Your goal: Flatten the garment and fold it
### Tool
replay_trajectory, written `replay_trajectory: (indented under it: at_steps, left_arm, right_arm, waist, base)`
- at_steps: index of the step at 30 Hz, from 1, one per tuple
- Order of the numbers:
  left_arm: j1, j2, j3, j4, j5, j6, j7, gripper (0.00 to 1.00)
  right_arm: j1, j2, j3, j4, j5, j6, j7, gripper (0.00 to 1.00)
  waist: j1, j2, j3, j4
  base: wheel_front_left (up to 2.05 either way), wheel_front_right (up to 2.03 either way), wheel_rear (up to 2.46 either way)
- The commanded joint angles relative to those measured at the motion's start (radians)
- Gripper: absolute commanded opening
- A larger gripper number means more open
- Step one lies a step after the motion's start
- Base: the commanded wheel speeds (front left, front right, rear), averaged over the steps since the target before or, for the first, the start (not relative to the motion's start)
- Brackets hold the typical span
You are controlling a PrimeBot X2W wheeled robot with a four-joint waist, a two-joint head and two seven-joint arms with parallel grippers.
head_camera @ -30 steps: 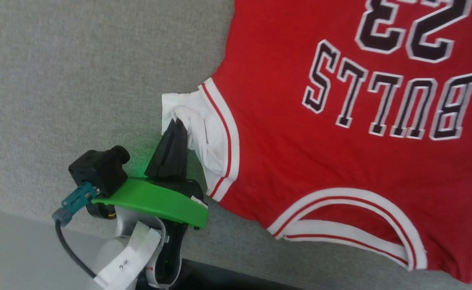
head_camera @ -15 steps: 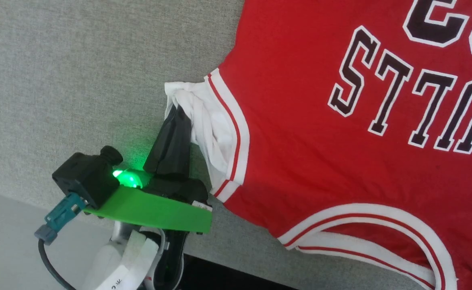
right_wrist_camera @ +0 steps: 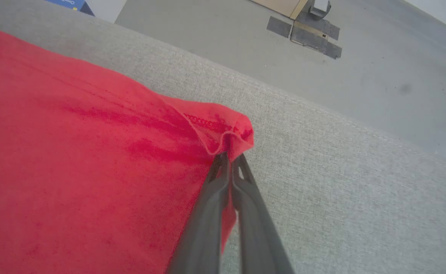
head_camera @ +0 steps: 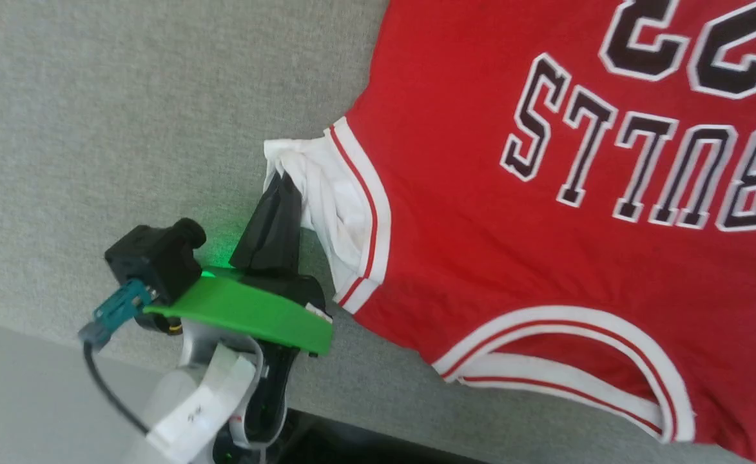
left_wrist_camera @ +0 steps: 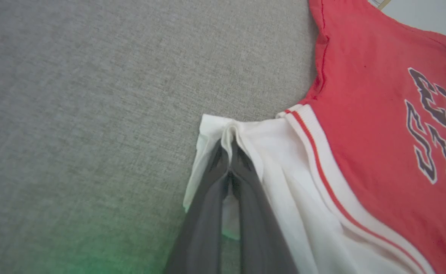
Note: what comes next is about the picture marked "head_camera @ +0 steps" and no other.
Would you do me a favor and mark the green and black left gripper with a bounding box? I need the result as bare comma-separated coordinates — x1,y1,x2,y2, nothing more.
144,172,334,356

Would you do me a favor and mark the red Bulls basketball jersey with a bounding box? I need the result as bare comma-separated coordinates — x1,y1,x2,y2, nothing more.
263,0,756,464

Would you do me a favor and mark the white label tape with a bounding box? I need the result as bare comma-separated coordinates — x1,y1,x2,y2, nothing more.
147,345,257,464

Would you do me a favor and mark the grey fabric sofa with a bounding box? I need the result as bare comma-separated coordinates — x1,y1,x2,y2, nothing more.
0,0,756,464

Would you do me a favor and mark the teal cable connector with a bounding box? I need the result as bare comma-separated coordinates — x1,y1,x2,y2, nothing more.
78,278,159,350

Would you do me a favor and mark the thin black cable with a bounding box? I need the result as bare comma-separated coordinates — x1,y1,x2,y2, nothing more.
83,342,153,436

